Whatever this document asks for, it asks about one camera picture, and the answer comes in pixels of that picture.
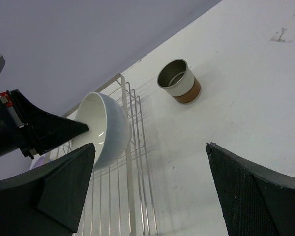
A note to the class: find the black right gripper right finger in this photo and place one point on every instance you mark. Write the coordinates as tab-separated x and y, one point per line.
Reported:
255	200

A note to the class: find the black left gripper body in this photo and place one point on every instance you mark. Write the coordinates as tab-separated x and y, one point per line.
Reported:
7	130

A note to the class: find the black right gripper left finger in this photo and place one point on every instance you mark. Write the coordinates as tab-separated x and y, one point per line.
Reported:
47	200

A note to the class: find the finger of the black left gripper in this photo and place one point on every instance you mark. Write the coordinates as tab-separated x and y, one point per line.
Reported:
41	131

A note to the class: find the purple plate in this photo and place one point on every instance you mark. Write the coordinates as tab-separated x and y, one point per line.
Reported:
40	161

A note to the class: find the white bowl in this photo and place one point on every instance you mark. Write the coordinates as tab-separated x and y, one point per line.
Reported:
108	128

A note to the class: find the brown white cup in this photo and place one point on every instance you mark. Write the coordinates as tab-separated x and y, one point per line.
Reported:
179	82

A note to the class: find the metal wire dish rack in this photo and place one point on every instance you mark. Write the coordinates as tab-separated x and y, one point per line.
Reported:
119	200

